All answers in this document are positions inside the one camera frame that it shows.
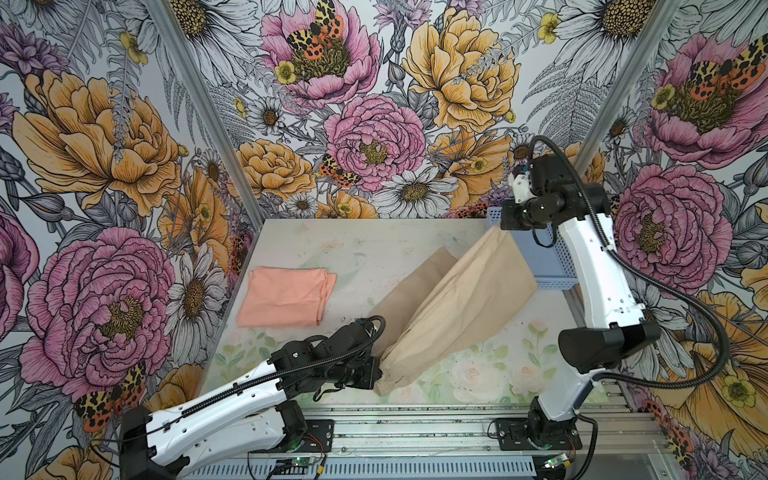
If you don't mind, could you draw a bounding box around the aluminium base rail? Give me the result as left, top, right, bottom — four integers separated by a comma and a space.
303, 404, 666, 457

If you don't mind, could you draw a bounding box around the aluminium frame post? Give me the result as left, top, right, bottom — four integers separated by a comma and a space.
573, 0, 684, 175
147, 1, 265, 236

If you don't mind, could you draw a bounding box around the right black corrugated cable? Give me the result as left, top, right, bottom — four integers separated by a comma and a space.
527, 134, 732, 480

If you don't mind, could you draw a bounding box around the white vented cable duct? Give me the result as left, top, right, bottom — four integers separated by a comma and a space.
188, 455, 536, 479

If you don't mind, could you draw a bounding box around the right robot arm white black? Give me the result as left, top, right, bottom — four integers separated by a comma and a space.
495, 154, 660, 451

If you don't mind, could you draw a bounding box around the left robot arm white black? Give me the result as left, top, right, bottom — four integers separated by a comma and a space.
117, 316, 386, 479

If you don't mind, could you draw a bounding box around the left black corrugated cable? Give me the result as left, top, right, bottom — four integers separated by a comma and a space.
89, 314, 387, 469

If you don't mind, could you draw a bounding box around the pink printed t-shirt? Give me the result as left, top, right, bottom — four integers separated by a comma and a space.
236, 267, 337, 328

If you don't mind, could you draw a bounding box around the left aluminium frame post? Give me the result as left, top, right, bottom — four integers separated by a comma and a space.
147, 1, 265, 236

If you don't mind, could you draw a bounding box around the beige drawstring garment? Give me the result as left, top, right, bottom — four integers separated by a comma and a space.
370, 226, 537, 396

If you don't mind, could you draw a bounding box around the right aluminium frame post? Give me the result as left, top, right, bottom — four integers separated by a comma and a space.
573, 0, 684, 175

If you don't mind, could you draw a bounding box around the black corrugated cable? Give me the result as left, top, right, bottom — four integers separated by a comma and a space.
89, 314, 387, 469
527, 134, 732, 480

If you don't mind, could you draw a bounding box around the light blue plastic basket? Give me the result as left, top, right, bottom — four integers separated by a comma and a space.
509, 226, 578, 291

